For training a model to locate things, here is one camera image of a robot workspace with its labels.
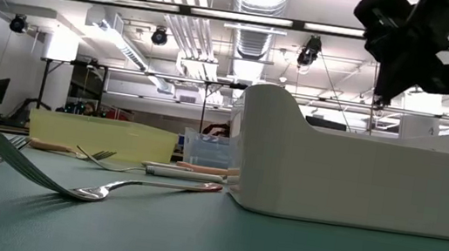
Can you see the white plastic bin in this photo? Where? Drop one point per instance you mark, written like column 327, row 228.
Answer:
column 331, row 180

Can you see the translucent yellow plastic bin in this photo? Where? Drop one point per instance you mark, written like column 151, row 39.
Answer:
column 104, row 135

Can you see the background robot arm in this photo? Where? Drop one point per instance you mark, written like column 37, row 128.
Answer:
column 217, row 130
column 28, row 109

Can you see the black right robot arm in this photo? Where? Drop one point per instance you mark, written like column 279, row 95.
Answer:
column 443, row 11

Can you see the black ceiling-hung lamp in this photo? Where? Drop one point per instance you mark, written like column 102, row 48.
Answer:
column 18, row 24
column 383, row 101
column 308, row 53
column 159, row 37

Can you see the black bar with light strips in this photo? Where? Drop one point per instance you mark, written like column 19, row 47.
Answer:
column 183, row 10

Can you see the black flat screen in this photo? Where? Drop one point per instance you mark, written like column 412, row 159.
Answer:
column 326, row 123

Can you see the person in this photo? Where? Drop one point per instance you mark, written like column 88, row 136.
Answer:
column 89, row 108

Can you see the clear plastic bin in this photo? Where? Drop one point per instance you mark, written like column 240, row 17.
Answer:
column 208, row 149

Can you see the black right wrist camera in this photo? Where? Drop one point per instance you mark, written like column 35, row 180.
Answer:
column 373, row 23

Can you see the white ceiling air duct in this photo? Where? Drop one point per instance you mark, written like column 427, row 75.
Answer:
column 129, row 52

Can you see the black background rig frame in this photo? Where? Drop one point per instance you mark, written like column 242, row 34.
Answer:
column 43, row 82

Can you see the silver corrugated ventilation duct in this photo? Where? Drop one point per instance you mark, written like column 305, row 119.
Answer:
column 254, row 41

